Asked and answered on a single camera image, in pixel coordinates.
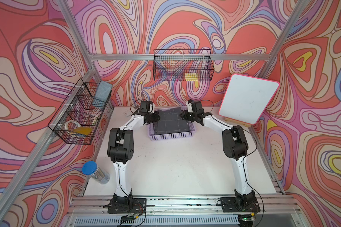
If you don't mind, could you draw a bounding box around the dark grey grid pillowcase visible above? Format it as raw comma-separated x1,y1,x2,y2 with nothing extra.
153,107,191,135

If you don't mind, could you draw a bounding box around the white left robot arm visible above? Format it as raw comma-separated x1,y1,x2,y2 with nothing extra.
105,100,160,214

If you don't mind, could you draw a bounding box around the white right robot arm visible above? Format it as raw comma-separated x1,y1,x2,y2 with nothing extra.
180,99,260,213

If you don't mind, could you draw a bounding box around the purple plastic basket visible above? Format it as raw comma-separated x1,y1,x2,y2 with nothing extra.
148,107,195,141

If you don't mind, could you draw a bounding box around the white remote control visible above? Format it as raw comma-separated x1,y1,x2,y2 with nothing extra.
124,105,140,117

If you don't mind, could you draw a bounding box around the yellow sponge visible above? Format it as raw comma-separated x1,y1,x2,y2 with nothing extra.
184,73,199,82

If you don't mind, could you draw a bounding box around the wooden whiteboard stand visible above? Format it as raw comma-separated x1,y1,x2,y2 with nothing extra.
224,117,251,128

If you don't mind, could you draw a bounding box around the pink framed whiteboard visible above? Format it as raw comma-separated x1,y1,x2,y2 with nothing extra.
218,74,280,124

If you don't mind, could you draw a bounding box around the grey blue sponge block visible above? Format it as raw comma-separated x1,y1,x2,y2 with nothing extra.
94,81,113,102

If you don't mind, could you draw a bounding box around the yellow flat card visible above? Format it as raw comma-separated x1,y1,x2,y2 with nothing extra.
69,127,93,137

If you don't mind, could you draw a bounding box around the blue lidded clear jar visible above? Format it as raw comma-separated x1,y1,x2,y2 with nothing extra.
81,161,110,184

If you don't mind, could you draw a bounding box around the white tape roll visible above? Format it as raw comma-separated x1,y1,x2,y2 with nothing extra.
64,120,81,132

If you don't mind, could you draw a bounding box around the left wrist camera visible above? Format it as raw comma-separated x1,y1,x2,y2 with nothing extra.
147,101,154,113

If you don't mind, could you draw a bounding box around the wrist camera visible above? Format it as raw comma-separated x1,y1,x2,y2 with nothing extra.
186,99,194,113
147,101,154,113

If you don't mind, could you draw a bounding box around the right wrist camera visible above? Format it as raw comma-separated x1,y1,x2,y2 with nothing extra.
186,99,194,113

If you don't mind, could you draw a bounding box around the black wire basket back wall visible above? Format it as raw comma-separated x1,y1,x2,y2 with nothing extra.
153,48,215,82

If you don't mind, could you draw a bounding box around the black wire basket wall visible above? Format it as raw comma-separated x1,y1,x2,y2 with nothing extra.
153,48,215,82
47,79,112,145

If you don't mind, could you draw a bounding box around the black wire basket left wall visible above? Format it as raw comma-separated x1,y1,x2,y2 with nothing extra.
47,79,112,145

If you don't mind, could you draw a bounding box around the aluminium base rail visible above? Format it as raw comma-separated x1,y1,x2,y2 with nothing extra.
60,194,308,227

